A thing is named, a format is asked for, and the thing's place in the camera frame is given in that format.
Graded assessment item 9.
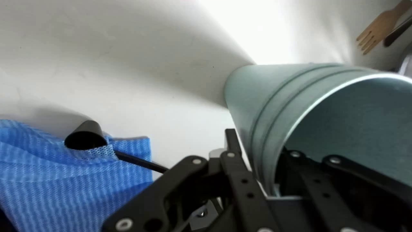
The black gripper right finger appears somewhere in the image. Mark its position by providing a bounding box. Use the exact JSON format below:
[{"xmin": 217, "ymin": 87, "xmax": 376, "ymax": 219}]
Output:
[{"xmin": 275, "ymin": 147, "xmax": 412, "ymax": 232}]

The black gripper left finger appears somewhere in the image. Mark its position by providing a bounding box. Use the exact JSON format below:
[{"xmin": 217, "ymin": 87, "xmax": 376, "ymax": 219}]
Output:
[{"xmin": 100, "ymin": 128, "xmax": 275, "ymax": 232}]

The black coffee scoop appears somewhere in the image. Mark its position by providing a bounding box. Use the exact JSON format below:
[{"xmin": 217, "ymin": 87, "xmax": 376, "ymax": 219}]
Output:
[{"xmin": 63, "ymin": 120, "xmax": 171, "ymax": 175}]

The blue woven cloth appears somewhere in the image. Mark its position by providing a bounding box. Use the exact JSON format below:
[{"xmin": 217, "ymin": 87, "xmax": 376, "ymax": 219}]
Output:
[{"xmin": 0, "ymin": 119, "xmax": 154, "ymax": 232}]

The wooden fork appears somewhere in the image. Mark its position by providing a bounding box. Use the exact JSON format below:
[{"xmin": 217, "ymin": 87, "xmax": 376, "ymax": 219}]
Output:
[{"xmin": 354, "ymin": 0, "xmax": 412, "ymax": 57}]

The black utensil handle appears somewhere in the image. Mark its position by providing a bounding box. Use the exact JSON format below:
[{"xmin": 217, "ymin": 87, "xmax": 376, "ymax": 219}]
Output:
[{"xmin": 382, "ymin": 17, "xmax": 412, "ymax": 49}]

